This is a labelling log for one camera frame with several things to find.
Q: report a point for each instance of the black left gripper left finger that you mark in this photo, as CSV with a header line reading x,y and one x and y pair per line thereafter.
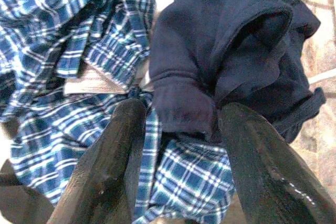
x,y
105,176

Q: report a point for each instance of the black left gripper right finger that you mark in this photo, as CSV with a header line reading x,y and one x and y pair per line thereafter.
x,y
267,182

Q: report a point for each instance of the navy garment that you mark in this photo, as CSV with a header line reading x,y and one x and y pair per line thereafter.
x,y
210,37

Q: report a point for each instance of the blue plaid shirt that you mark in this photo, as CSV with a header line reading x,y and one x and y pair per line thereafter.
x,y
52,37

